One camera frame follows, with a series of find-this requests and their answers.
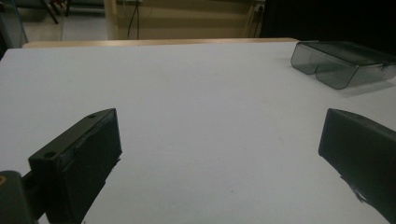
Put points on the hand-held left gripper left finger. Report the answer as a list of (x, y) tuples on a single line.
[(77, 168)]

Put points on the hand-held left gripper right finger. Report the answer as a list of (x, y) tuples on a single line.
[(361, 149)]

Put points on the transparent grey compartment box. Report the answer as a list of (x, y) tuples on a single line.
[(336, 65)]

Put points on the black curtain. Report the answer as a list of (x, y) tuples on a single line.
[(330, 18)]

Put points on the wooden table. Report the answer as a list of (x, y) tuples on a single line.
[(155, 42)]

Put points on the black stand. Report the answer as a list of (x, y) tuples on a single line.
[(50, 11)]

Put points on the light wooden cabinet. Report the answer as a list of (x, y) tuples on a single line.
[(193, 21)]

